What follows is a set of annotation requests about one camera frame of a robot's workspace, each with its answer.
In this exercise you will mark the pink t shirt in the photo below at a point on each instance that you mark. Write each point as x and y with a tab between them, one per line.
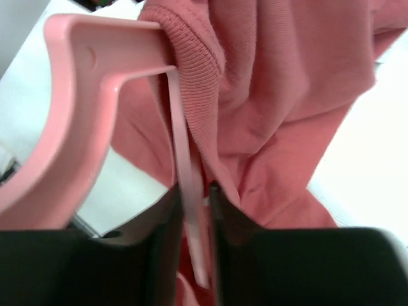
266	84

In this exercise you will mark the pink plastic hanger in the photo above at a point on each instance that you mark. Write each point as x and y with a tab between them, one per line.
91	58

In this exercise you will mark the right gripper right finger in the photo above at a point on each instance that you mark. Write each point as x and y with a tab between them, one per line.
234	265

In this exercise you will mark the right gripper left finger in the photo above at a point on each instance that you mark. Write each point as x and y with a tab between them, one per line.
140	258

